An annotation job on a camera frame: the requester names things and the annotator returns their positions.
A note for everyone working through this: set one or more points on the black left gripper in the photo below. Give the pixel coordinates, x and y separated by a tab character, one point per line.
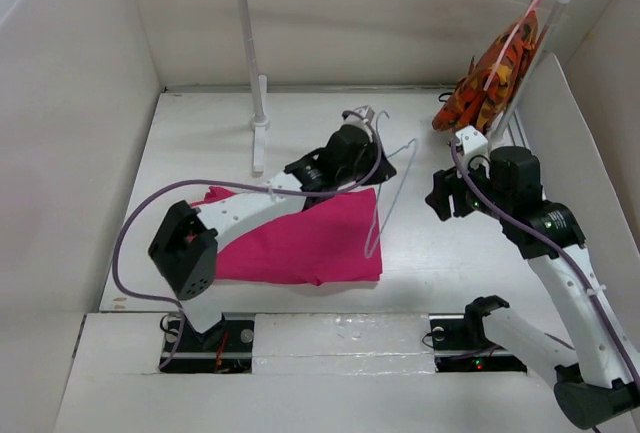
384	172

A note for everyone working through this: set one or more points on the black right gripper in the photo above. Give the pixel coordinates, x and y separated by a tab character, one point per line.
446	182

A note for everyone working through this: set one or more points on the pink trousers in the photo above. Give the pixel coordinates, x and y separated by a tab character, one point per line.
321	245

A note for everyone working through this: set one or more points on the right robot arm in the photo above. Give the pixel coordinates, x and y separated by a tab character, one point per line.
595	375

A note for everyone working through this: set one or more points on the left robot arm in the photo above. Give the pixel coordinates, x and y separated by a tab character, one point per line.
185	248

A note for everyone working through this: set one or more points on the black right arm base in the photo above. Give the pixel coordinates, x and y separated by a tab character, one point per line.
459	343

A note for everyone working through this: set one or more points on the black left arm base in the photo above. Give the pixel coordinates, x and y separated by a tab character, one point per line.
225	349

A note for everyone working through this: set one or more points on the pink plastic hanger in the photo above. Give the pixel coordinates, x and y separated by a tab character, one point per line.
532	6

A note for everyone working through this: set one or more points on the orange camouflage shorts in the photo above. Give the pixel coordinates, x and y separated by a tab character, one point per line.
469	104

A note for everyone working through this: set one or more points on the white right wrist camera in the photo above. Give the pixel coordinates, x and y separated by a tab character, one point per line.
470	143

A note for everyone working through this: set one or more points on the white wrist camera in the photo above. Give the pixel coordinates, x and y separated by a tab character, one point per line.
360	117
470	143

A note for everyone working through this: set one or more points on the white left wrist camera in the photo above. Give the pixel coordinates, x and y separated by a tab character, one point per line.
360	117

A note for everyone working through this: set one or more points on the aluminium table edge rail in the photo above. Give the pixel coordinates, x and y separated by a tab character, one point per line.
516	132

